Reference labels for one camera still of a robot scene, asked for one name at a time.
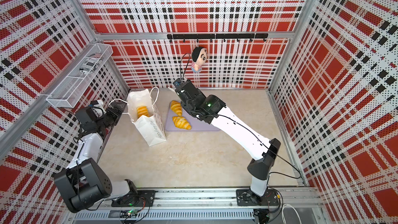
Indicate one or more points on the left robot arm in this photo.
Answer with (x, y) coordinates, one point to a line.
(83, 183)

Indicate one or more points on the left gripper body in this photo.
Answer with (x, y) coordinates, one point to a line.
(111, 117)

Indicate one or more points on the clear wire shelf basket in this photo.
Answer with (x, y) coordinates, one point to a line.
(72, 87)

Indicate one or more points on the hanging doll toy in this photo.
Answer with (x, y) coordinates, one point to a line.
(198, 59)

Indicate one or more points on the white paper bag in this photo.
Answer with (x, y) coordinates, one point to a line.
(151, 128)

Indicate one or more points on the croissant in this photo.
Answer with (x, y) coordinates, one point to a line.
(181, 123)
(176, 107)

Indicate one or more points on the black hook rail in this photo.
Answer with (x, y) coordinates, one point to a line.
(221, 36)

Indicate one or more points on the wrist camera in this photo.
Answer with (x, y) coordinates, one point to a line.
(178, 83)
(98, 107)

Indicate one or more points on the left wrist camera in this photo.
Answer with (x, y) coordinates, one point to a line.
(98, 107)

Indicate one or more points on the long ridged bread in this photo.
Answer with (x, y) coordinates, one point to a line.
(142, 111)

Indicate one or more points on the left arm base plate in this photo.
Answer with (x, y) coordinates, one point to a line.
(142, 198)

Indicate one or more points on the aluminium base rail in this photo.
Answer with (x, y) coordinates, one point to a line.
(227, 205)

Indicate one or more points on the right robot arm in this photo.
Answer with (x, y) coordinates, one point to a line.
(214, 111)

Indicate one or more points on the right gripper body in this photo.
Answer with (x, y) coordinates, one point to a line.
(193, 110)

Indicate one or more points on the lavender tray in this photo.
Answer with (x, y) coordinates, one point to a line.
(195, 123)

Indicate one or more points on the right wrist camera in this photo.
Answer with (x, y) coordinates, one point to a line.
(178, 83)

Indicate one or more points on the can in basket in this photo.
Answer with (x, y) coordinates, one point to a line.
(90, 64)

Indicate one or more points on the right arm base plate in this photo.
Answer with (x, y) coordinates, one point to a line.
(258, 197)

